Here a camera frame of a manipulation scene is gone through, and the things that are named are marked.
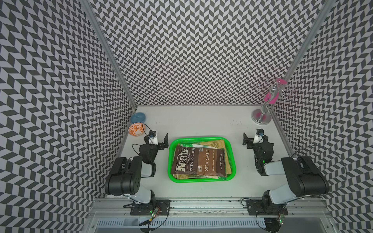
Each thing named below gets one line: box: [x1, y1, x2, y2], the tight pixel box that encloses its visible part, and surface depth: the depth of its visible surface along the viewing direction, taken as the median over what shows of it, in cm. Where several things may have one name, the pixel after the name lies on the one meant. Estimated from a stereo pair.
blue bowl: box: [130, 112, 146, 124], surface depth 110 cm
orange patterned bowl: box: [128, 122, 146, 137], surface depth 104 cm
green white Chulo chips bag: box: [179, 143, 218, 150], surface depth 88 cm
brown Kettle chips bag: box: [170, 145, 226, 178], surface depth 78 cm
